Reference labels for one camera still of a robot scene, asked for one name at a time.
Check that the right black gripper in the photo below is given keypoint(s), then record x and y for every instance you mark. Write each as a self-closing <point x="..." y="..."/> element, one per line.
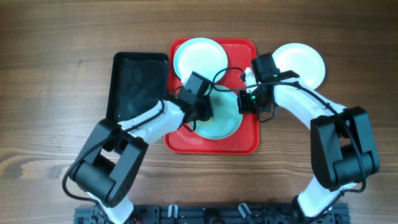
<point x="243" y="107"/>

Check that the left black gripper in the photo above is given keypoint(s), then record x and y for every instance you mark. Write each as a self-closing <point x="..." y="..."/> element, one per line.
<point x="206" y="112"/>

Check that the light blue plate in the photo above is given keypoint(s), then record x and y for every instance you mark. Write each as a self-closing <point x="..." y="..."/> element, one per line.
<point x="226" y="118"/>
<point x="200" y="55"/>

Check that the light blue plate top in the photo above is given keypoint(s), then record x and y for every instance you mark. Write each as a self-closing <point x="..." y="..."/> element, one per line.
<point x="200" y="55"/>

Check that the white plate with stain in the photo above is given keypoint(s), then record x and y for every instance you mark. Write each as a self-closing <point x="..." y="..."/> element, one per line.
<point x="303" y="60"/>

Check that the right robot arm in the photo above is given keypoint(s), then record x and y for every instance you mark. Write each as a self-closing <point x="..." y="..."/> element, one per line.
<point x="342" y="147"/>

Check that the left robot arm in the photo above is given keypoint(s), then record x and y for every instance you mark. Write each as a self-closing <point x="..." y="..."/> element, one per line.
<point x="107" y="165"/>

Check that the red plastic tray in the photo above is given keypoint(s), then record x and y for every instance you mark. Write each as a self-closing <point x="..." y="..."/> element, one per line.
<point x="246" y="139"/>

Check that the black rectangular water tray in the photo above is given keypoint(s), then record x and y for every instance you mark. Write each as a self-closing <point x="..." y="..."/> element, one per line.
<point x="138" y="81"/>

